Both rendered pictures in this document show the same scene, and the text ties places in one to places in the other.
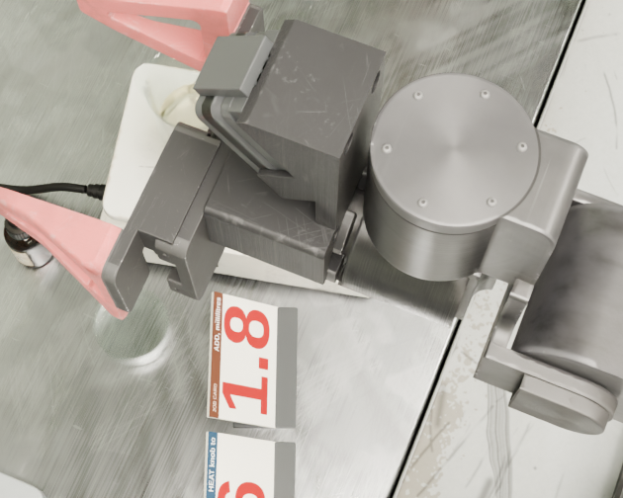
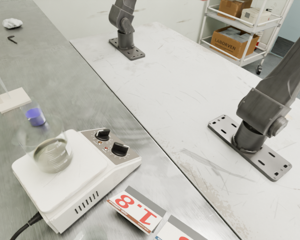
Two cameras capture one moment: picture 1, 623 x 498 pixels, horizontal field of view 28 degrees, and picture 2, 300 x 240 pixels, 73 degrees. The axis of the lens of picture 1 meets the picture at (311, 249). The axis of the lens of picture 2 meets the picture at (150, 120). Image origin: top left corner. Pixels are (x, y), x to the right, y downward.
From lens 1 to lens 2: 0.53 m
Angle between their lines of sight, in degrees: 37
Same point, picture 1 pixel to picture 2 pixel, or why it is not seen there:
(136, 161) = (40, 186)
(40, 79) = not seen: outside the picture
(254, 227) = not seen: outside the picture
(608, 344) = not seen: outside the picture
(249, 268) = (108, 185)
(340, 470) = (188, 206)
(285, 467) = (178, 223)
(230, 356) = (131, 212)
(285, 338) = (135, 195)
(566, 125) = (132, 104)
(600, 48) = (121, 90)
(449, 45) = (93, 111)
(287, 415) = (160, 211)
